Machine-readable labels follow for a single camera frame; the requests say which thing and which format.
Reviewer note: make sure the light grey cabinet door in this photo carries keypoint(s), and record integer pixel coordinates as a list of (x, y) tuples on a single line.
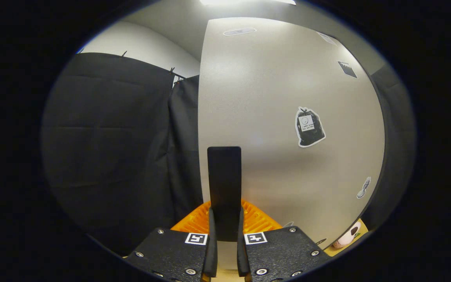
[(264, 98)]

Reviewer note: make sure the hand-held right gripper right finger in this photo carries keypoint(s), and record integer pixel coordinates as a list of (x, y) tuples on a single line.
[(284, 254)]

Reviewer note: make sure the black backdrop cloth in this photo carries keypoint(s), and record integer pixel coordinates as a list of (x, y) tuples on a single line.
[(112, 149)]

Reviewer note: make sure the long ceiling light panel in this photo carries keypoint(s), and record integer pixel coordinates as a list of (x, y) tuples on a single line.
[(245, 2)]

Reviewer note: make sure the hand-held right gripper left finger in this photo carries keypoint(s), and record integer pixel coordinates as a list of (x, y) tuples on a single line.
[(170, 254)]

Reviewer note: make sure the pink plush slipper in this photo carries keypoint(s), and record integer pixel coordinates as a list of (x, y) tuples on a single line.
[(347, 237)]

